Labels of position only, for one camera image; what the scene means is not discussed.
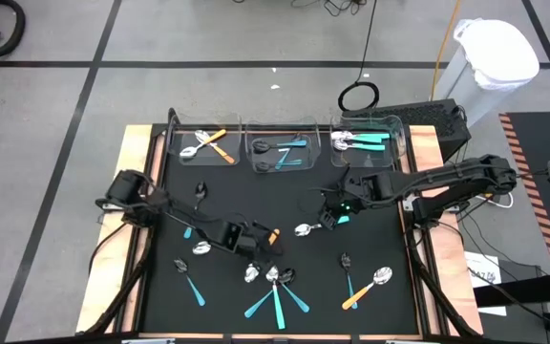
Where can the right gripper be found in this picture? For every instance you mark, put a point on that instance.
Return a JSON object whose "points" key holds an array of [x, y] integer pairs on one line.
{"points": [[349, 196]]}

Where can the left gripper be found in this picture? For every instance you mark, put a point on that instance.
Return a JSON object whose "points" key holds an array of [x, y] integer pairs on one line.
{"points": [[234, 239]]}

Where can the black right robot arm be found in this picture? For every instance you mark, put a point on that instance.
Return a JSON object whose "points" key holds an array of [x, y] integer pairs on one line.
{"points": [[447, 177]]}

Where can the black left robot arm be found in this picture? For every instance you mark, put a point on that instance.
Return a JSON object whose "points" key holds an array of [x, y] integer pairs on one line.
{"points": [[127, 191]]}

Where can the black table mat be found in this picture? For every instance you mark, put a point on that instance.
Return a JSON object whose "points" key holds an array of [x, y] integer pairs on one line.
{"points": [[323, 286]]}

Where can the clear plastic bin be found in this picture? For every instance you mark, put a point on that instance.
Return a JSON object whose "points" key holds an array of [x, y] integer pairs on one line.
{"points": [[208, 122], [370, 122], [280, 128]]}

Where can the black perforated computer case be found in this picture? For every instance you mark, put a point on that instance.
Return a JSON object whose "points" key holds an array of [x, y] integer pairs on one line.
{"points": [[432, 114]]}

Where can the white paper sheet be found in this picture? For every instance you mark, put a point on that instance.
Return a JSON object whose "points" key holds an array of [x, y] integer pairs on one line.
{"points": [[480, 265]]}

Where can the black beam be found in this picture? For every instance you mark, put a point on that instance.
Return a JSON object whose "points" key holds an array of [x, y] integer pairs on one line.
{"points": [[523, 289]]}

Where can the black mat striped edge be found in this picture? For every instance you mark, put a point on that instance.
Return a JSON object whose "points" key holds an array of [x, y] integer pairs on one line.
{"points": [[537, 138]]}

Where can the trash can white bag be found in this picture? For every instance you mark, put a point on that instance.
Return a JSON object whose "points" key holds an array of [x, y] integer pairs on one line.
{"points": [[494, 52]]}

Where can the silver metal bracket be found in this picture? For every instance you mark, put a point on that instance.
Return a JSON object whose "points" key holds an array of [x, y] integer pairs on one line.
{"points": [[406, 342], [148, 341]]}

